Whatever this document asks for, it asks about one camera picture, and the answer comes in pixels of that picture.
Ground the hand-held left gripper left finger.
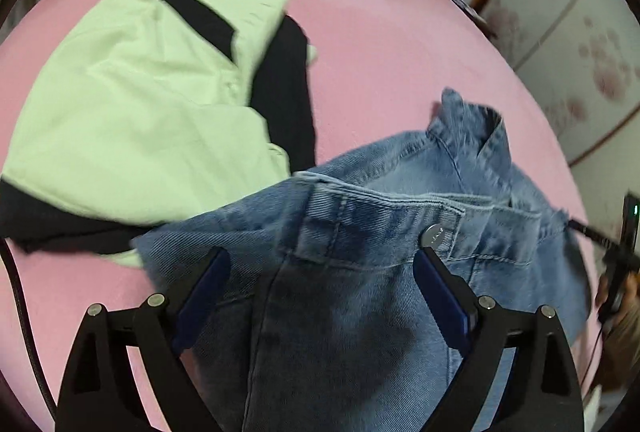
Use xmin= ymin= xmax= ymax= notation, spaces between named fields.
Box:
xmin=55 ymin=246 xmax=232 ymax=432

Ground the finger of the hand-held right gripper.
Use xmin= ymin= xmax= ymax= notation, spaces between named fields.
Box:
xmin=565 ymin=218 xmax=624 ymax=256

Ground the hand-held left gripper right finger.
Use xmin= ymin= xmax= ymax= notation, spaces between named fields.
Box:
xmin=412 ymin=246 xmax=586 ymax=432

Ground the blue denim jacket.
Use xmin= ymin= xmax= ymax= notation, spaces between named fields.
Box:
xmin=131 ymin=87 xmax=597 ymax=432

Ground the person's right forearm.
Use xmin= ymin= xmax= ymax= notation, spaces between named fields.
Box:
xmin=599 ymin=307 xmax=640 ymax=394

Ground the person's right hand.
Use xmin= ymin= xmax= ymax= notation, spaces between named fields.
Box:
xmin=595 ymin=272 xmax=610 ymax=312

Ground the green and black folded garment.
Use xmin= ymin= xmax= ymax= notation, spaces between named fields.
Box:
xmin=0 ymin=0 xmax=319 ymax=269

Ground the floral sliding wardrobe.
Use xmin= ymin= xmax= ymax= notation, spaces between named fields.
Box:
xmin=430 ymin=0 xmax=640 ymax=213

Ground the pink bed sheet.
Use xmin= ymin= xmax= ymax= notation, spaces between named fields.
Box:
xmin=0 ymin=0 xmax=608 ymax=432

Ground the black cable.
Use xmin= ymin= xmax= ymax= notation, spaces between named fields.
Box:
xmin=0 ymin=237 xmax=57 ymax=415

